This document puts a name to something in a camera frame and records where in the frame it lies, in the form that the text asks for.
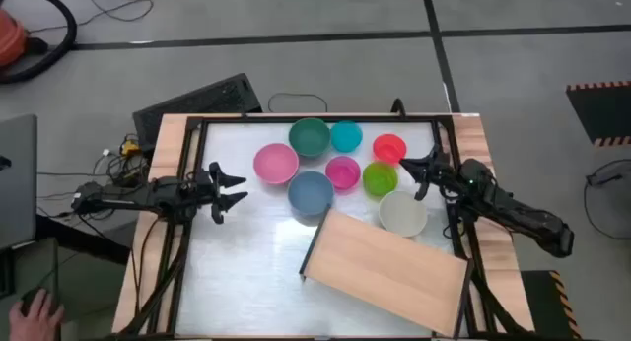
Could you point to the large white bowl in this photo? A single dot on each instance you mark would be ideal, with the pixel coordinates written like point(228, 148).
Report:
point(402, 213)

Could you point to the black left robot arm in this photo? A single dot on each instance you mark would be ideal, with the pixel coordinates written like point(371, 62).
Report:
point(128, 195)

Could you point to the wooden shelf with black sides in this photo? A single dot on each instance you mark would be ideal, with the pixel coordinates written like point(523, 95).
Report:
point(384, 267)

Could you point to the black frame clamp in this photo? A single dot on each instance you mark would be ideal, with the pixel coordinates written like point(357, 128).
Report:
point(398, 107)

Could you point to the yellow connector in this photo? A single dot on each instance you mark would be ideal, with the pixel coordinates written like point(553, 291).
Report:
point(129, 147)

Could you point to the small green translucent bowl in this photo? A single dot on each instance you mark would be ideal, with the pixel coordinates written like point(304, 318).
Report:
point(380, 178)

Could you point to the small red translucent bowl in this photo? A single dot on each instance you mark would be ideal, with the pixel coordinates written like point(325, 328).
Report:
point(387, 146)

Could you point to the grey laptop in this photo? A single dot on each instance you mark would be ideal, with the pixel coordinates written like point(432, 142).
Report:
point(17, 193)

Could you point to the small cyan bowl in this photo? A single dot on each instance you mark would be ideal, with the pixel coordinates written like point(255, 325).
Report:
point(346, 136)

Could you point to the small magenta bowl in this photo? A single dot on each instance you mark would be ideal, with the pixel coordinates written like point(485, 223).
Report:
point(342, 172)

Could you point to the black aluminium table frame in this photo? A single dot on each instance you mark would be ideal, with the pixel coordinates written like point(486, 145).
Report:
point(276, 118)

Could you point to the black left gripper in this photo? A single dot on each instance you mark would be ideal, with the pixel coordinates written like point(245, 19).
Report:
point(214, 190)

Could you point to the black side desk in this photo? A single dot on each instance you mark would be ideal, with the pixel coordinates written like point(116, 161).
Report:
point(29, 262)

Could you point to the black floor beam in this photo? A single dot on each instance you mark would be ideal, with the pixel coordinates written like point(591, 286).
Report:
point(84, 240)

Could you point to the grey floor device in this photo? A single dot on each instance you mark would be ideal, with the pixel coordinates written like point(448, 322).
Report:
point(606, 177)

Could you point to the person's hand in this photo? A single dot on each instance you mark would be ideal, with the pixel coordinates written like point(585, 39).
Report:
point(39, 321)

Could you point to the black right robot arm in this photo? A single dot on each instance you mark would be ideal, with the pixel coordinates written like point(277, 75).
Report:
point(517, 215)

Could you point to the large dark green bowl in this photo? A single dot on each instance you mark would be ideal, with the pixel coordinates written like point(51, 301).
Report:
point(309, 137)

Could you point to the black computer mouse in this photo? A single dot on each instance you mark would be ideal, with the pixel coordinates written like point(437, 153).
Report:
point(25, 297)

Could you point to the orange vacuum cleaner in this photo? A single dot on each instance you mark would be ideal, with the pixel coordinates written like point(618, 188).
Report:
point(10, 38)

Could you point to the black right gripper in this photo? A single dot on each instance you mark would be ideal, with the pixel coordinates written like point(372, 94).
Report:
point(441, 171)

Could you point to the black mat with striped edge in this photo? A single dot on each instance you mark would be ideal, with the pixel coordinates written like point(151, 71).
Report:
point(542, 306)

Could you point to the large blue bowl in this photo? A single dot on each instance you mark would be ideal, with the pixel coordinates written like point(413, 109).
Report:
point(310, 193)

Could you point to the large pink bowl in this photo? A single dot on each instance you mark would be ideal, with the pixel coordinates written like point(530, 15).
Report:
point(276, 163)

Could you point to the black mat with striped edges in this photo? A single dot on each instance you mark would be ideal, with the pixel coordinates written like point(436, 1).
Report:
point(604, 109)

